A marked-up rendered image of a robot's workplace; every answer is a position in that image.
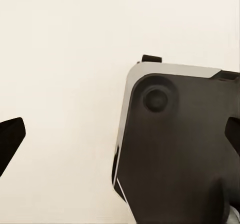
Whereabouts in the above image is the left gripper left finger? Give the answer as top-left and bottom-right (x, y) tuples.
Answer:
(0, 117), (26, 177)

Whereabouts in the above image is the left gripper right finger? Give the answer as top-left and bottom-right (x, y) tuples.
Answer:
(224, 116), (240, 157)

